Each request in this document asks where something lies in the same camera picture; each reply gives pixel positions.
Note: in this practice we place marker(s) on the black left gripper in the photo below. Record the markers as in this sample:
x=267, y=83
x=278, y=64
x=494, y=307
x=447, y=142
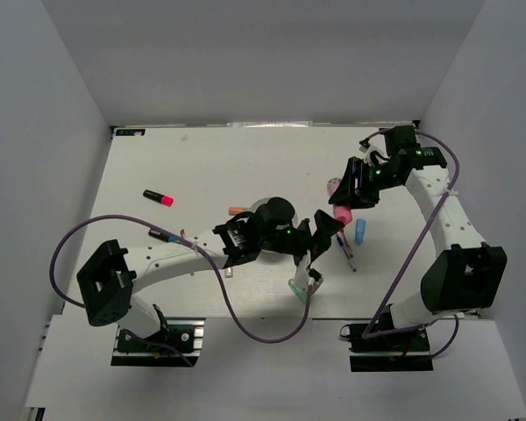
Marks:
x=326, y=226

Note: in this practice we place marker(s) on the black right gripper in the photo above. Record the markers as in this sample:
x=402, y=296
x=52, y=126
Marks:
x=361, y=197

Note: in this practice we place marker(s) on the pink capped highlighter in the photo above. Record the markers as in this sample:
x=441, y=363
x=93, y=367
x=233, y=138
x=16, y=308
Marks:
x=341, y=213

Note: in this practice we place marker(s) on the grey highlighter orange cap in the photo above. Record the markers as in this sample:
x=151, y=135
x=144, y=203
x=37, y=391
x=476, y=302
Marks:
x=236, y=210

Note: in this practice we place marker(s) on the black highlighter pink cap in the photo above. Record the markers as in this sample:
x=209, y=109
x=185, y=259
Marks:
x=158, y=197

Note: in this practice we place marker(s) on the black highlighter blue cap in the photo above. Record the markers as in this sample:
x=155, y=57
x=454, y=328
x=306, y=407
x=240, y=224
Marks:
x=162, y=236

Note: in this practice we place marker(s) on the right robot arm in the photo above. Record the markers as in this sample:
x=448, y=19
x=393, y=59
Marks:
x=467, y=271

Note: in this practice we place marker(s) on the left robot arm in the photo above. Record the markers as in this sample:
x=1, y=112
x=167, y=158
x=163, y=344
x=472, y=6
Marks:
x=112, y=277

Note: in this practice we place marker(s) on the blue gel pen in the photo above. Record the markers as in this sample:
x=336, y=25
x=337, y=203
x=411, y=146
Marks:
x=349, y=261

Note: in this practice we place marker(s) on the blue transparent highlighter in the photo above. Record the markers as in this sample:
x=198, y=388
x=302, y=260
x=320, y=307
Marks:
x=360, y=231

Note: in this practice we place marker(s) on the red gel pen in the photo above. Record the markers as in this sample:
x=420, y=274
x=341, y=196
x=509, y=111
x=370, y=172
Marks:
x=345, y=245

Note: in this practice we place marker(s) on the white round pen holder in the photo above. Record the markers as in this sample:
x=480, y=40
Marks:
x=267, y=257

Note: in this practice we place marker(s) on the green transparent highlighter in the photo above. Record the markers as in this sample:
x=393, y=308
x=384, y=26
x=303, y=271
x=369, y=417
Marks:
x=300, y=291

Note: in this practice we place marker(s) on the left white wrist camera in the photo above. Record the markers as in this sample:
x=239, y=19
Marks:
x=304, y=273

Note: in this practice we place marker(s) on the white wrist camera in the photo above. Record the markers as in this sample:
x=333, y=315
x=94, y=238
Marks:
x=304, y=273
x=373, y=155

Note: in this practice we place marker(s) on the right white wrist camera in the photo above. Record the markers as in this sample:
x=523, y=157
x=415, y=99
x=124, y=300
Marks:
x=373, y=155

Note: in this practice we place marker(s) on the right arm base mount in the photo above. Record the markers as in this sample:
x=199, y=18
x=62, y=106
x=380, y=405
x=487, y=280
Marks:
x=407, y=352

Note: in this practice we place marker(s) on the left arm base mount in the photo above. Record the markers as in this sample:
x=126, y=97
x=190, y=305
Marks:
x=180, y=345

